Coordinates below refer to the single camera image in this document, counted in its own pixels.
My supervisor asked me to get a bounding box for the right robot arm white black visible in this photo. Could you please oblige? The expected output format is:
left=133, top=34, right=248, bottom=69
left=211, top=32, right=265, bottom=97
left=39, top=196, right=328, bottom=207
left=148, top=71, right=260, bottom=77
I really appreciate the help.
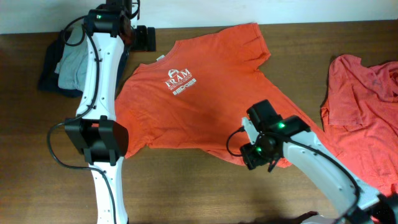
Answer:
left=240, top=100, right=397, bottom=223

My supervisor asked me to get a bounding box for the pink red t-shirt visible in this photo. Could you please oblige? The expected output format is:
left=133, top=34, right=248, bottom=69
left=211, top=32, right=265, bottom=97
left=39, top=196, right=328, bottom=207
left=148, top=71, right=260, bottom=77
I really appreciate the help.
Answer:
left=321, top=54, right=397, bottom=196

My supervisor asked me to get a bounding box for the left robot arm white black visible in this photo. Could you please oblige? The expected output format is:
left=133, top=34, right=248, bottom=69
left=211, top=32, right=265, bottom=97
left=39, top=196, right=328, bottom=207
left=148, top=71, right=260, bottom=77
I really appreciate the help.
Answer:
left=64, top=0, right=155, bottom=223

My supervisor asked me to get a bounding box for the orange printed t-shirt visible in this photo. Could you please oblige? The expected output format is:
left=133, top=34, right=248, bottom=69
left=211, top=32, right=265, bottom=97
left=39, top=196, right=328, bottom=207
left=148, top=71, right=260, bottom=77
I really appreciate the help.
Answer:
left=114, top=22, right=343, bottom=169

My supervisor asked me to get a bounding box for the grey folded garment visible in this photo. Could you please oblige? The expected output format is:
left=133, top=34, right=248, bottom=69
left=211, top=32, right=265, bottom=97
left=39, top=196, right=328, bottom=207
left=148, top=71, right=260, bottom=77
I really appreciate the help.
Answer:
left=55, top=37, right=88, bottom=91

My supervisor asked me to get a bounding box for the dark navy folded garment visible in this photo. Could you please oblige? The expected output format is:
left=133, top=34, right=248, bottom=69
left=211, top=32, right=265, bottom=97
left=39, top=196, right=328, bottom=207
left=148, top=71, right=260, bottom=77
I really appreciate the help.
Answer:
left=37, top=29, right=130, bottom=99

